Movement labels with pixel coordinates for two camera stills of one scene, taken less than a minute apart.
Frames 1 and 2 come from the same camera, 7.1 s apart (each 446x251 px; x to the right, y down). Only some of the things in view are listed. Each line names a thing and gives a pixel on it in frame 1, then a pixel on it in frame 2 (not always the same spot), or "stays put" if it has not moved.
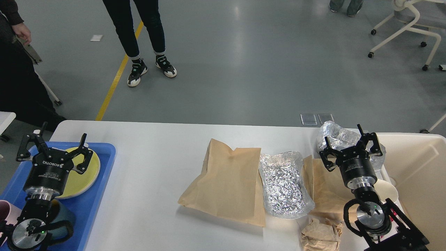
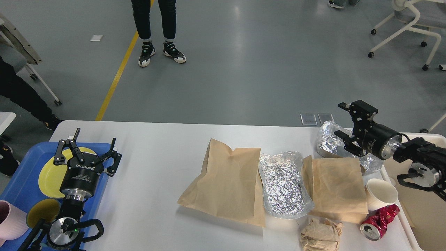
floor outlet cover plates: [310, 119] stays put
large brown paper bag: [230, 184] stays put
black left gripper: [49, 173] -> [79, 180]
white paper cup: [385, 190] stays put
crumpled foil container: [338, 138] stays put
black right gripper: [356, 168] -> [371, 137]
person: [120, 11] -> [141, 10]
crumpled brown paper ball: [321, 235] stays put
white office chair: [428, 14] stays put
